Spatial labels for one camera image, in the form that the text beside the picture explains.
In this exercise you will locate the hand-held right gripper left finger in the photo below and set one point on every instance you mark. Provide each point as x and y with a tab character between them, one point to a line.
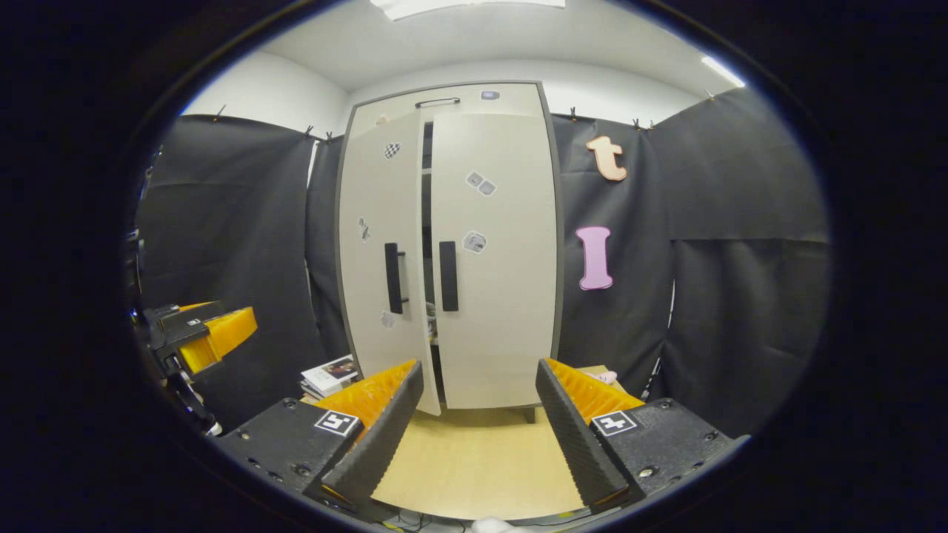
385	437

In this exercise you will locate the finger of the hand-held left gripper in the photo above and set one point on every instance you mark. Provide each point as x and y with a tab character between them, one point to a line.
189	312
222	333

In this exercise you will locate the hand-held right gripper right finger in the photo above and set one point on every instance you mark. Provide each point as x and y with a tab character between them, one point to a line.
574	437

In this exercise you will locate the white shoe cabinet door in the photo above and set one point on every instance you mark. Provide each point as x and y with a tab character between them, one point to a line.
503	318
370	281

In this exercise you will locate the white shoe cabinet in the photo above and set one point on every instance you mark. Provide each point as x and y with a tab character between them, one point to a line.
426	215

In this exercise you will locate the beige cabinet drawer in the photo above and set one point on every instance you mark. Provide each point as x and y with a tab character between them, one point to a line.
518	104

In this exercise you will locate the small pink object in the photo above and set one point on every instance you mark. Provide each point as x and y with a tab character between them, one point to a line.
603	377

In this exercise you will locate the dark cover book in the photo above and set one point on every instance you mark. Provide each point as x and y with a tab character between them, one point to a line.
315	392

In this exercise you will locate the white cover book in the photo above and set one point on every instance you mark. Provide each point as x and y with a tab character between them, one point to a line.
333	370

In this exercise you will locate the black backdrop cloth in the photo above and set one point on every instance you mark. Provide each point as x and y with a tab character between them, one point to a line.
740	311
244	244

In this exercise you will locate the ceiling light panel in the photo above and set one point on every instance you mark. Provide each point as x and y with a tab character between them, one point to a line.
466	6
722	72

